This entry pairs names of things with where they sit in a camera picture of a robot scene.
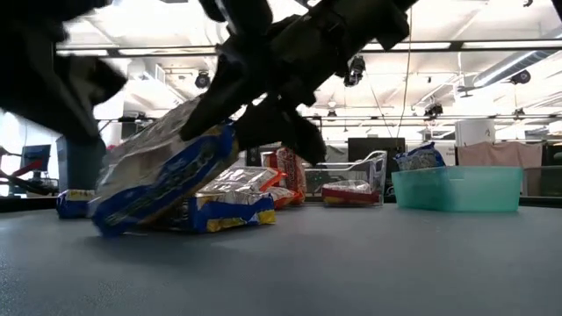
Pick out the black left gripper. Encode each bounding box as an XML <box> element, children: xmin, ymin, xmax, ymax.
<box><xmin>47</xmin><ymin>55</ymin><xmax>129</xmax><ymax>144</ymax></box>

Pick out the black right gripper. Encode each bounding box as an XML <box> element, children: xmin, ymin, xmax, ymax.
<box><xmin>178</xmin><ymin>0</ymin><xmax>418</xmax><ymax>167</ymax></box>

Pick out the dark grey plastic bin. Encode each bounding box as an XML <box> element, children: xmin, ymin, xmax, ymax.
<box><xmin>55</xmin><ymin>135</ymin><xmax>109</xmax><ymax>192</ymax></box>

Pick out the small grey monitor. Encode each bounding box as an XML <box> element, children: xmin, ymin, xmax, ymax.
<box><xmin>19</xmin><ymin>144</ymin><xmax>53</xmax><ymax>172</ymax></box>

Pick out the red machine part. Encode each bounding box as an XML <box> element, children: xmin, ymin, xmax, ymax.
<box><xmin>0</xmin><ymin>158</ymin><xmax>46</xmax><ymax>185</ymax></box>

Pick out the black monitor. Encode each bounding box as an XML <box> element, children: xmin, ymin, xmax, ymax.
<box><xmin>347</xmin><ymin>136</ymin><xmax>407</xmax><ymax>162</ymax></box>

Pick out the clear plastic bin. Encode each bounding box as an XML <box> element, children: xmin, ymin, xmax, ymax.
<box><xmin>261</xmin><ymin>148</ymin><xmax>388</xmax><ymax>207</ymax></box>

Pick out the green translucent plastic bin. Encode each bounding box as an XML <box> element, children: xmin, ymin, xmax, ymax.
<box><xmin>391</xmin><ymin>165</ymin><xmax>524</xmax><ymax>214</ymax></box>

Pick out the beige partition cloth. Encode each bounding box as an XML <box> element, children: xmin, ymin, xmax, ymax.
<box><xmin>456</xmin><ymin>140</ymin><xmax>544</xmax><ymax>169</ymax></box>

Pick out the background black metal frame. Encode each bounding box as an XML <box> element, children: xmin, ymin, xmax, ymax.
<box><xmin>302</xmin><ymin>112</ymin><xmax>562</xmax><ymax>153</ymax></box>

